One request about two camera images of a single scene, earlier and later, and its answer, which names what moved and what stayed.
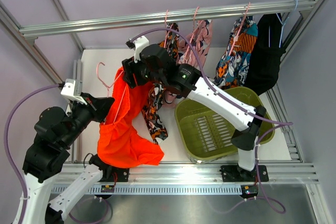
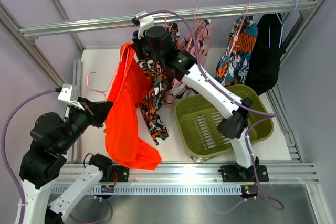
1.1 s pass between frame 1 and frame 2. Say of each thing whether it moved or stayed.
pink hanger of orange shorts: moved
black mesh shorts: stayed
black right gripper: moved
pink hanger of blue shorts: stayed
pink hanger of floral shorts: stayed
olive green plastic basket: stayed
